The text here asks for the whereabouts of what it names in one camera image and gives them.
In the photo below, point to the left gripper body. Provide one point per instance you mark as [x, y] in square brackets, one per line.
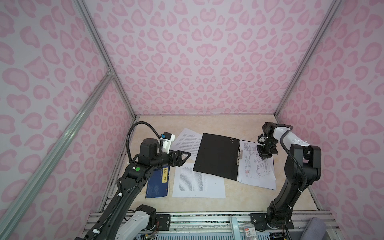
[173, 163]

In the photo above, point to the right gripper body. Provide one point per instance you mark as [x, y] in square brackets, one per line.
[264, 151]

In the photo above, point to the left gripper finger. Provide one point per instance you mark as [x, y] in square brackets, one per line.
[181, 153]
[183, 159]

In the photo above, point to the orange and black folder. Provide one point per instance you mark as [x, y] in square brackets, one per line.
[218, 156]

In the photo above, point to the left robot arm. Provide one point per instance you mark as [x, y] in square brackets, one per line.
[129, 185]

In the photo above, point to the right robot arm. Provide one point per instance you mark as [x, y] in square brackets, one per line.
[302, 169]

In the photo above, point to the front printed paper sheet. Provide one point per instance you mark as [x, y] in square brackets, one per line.
[191, 184]

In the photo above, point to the blue book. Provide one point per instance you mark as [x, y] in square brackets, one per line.
[158, 184]

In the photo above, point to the small red label bag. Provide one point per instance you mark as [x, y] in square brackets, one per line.
[250, 231]

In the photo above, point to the grey cloth roll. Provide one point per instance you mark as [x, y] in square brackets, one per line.
[315, 230]

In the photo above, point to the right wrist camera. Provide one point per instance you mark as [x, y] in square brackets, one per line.
[267, 137]

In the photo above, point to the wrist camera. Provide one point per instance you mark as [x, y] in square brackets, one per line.
[267, 137]
[151, 147]

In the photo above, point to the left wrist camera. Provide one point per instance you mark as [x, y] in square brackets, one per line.
[151, 147]

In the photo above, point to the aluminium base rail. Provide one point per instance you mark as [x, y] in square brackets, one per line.
[150, 225]

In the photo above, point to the light blue handle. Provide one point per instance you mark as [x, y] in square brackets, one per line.
[235, 228]

